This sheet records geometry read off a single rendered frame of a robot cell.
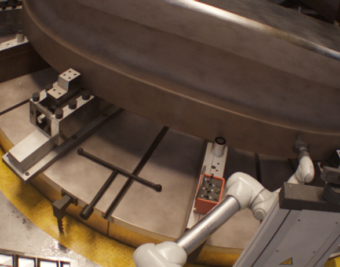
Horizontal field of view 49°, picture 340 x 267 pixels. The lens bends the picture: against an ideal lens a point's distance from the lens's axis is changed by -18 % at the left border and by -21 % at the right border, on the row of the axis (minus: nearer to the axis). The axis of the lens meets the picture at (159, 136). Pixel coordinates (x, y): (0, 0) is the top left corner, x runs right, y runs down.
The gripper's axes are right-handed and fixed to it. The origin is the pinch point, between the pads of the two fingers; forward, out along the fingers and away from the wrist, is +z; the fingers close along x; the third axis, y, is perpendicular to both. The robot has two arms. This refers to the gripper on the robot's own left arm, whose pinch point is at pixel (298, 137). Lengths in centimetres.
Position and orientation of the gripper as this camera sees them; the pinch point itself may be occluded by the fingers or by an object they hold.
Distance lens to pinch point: 280.6
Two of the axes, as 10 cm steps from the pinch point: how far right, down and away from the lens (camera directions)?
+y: 1.6, -7.4, -6.6
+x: -9.9, -1.2, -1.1
